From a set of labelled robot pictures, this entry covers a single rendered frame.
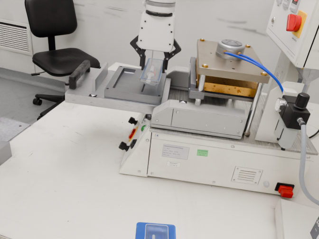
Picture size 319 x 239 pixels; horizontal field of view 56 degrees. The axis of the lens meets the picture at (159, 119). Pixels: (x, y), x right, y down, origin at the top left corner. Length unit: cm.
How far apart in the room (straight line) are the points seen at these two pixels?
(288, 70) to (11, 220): 82
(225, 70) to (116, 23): 198
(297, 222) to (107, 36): 224
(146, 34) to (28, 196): 54
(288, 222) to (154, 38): 60
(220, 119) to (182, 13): 176
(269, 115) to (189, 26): 175
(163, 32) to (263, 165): 47
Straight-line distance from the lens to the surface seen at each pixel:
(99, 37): 277
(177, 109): 79
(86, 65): 100
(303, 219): 89
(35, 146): 107
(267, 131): 86
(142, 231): 79
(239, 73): 78
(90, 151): 102
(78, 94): 89
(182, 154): 85
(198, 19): 247
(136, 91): 86
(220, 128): 82
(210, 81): 83
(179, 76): 105
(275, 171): 92
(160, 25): 85
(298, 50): 78
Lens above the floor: 136
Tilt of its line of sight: 30 degrees down
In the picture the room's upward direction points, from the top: 7 degrees clockwise
